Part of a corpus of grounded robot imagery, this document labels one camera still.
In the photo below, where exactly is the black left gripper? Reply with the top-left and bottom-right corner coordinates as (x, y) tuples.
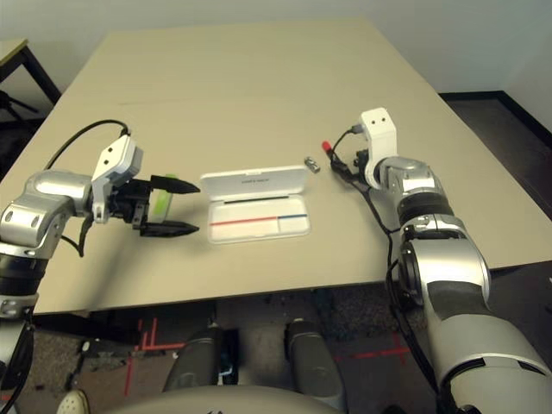
(110, 174), (201, 239)

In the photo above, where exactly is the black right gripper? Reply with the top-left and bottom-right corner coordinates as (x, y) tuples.
(329, 148), (373, 180)

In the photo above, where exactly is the green and white eraser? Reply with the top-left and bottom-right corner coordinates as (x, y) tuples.
(148, 172), (179, 225)

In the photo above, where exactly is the red and black marker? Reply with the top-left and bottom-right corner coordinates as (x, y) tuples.
(322, 141), (342, 167)

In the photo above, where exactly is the white plastic pencil case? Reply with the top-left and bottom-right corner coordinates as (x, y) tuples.
(199, 166), (311, 246)

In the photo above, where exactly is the grey robot left leg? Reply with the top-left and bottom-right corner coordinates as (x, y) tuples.
(162, 329), (225, 393)

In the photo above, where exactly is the grey robot leg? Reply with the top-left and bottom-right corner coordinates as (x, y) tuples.
(162, 329), (225, 393)
(284, 318), (346, 402)

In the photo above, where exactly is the grey robot right leg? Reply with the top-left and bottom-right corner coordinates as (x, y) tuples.
(284, 318), (346, 402)

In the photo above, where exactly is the black tripod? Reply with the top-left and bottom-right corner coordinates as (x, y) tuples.
(0, 90), (40, 120)

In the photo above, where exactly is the grey robot torso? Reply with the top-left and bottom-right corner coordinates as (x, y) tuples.
(114, 385), (342, 414)

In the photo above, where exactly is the white bystander shoe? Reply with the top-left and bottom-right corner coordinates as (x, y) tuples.
(57, 389), (91, 414)

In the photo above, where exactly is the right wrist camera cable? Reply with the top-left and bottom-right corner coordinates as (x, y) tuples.
(329, 124), (445, 414)

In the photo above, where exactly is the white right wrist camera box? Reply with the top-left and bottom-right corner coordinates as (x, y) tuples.
(360, 106), (398, 189)

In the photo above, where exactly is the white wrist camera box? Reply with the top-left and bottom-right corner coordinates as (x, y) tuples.
(90, 134), (144, 225)
(360, 106), (398, 189)

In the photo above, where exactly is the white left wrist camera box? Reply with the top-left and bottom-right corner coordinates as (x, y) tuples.
(90, 134), (144, 225)

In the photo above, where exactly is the beige side table black frame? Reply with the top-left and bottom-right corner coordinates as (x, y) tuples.
(0, 38), (61, 104)

